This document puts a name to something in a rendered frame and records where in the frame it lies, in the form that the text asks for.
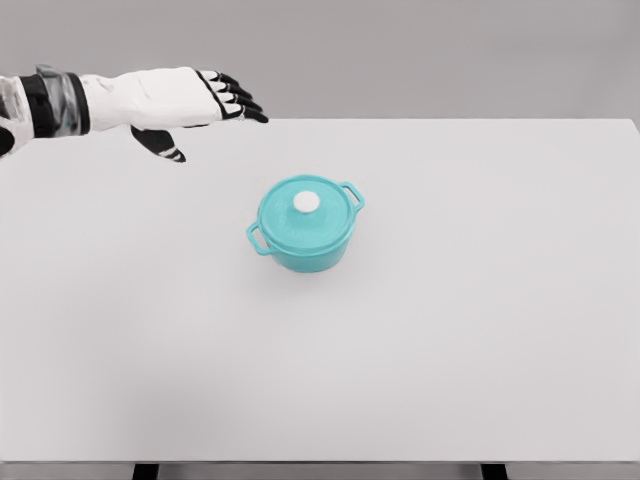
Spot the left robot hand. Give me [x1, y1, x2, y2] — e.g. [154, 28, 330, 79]
[121, 66, 270, 165]

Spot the turquoise pot lid white knob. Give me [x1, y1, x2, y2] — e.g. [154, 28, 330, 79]
[257, 174, 357, 254]

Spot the turquoise pot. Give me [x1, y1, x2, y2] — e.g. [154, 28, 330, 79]
[245, 181, 366, 274]

